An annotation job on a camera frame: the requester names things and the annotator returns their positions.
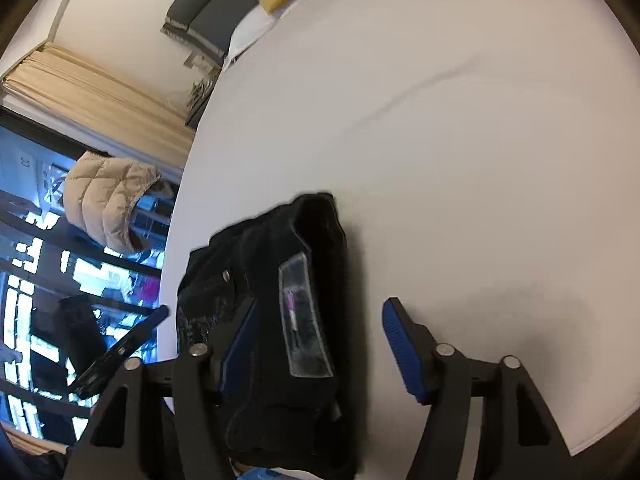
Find black pants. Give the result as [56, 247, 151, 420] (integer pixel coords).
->
[176, 191, 360, 480]

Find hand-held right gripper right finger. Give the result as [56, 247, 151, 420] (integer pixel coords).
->
[382, 297, 576, 480]

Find grey headboard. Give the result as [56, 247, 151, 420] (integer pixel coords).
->
[161, 0, 283, 58]

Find white pillow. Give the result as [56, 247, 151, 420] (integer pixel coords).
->
[226, 6, 281, 63]

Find beige curtain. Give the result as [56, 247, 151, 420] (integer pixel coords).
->
[1, 42, 197, 173]

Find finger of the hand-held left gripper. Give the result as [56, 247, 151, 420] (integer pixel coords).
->
[70, 304, 171, 402]

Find beige puffer jacket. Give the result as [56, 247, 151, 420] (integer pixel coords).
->
[62, 151, 163, 257]

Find white bed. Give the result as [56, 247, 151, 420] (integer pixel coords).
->
[155, 0, 633, 461]

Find glass window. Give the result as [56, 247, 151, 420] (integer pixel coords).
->
[0, 107, 178, 448]

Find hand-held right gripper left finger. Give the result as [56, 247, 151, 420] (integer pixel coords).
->
[62, 297, 261, 480]

